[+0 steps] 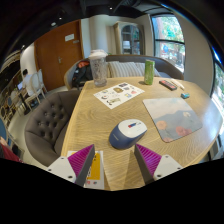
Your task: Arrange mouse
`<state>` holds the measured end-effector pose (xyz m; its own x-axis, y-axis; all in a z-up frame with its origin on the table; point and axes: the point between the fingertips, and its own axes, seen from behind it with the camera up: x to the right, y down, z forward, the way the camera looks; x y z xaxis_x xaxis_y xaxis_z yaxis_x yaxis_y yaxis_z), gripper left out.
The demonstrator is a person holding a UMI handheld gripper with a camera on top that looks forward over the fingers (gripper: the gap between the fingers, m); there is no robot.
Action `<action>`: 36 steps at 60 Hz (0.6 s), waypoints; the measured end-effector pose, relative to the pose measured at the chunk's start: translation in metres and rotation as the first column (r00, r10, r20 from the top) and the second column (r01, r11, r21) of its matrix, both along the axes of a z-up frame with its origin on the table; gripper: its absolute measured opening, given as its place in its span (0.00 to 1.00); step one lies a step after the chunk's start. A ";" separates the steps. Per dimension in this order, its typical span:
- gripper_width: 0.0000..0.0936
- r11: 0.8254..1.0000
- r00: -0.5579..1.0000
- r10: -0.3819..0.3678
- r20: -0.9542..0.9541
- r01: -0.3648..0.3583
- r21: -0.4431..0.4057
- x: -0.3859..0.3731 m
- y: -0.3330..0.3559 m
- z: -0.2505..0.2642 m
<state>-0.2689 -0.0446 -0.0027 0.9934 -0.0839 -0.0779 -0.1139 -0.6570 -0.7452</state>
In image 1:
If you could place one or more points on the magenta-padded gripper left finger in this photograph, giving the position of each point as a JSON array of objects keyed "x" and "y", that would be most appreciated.
[{"x": 63, "y": 166}]

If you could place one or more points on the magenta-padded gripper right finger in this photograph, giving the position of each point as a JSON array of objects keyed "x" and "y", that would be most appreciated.
[{"x": 165, "y": 165}]

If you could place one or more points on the blue and white computer mouse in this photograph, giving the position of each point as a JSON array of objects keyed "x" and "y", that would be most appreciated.
[{"x": 128, "y": 133}]

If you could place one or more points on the floral print mouse pad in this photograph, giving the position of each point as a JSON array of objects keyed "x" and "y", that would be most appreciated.
[{"x": 173, "y": 116}]

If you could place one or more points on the yellow and white card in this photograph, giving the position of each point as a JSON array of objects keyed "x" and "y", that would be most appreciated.
[{"x": 96, "y": 170}]

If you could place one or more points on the grey tufted armchair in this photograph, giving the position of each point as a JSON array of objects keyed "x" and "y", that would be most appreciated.
[{"x": 46, "y": 126}]

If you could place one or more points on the small teal pack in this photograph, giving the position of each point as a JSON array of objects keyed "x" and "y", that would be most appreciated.
[{"x": 185, "y": 95}]

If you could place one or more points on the black and orange flat box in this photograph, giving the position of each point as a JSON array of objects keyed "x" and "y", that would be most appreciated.
[{"x": 167, "y": 84}]

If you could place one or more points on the white sticker sheet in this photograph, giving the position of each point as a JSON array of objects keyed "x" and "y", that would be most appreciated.
[{"x": 118, "y": 95}]

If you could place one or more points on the white chairs group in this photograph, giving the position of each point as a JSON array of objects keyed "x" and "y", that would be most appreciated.
[{"x": 38, "y": 85}]

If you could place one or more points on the person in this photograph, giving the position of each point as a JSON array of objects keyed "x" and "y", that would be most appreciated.
[{"x": 26, "y": 81}]

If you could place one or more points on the striped cushion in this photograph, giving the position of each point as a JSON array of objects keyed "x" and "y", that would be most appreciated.
[
  {"x": 125, "y": 69},
  {"x": 156, "y": 71}
]

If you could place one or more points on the green drink can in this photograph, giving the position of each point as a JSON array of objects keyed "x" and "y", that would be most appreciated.
[{"x": 149, "y": 71}]

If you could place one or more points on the black backpack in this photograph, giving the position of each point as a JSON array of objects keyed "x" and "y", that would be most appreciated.
[{"x": 81, "y": 73}]

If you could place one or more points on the grey curved sofa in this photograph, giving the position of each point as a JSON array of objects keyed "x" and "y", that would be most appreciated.
[{"x": 166, "y": 65}]

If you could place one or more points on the clear white-lidded shaker bottle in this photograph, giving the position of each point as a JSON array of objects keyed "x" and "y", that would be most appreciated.
[{"x": 98, "y": 70}]

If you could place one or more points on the brown wooden door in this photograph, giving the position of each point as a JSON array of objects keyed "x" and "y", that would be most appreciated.
[{"x": 56, "y": 56}]

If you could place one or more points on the arched glass door cabinet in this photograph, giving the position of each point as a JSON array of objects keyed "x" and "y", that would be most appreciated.
[{"x": 130, "y": 38}]

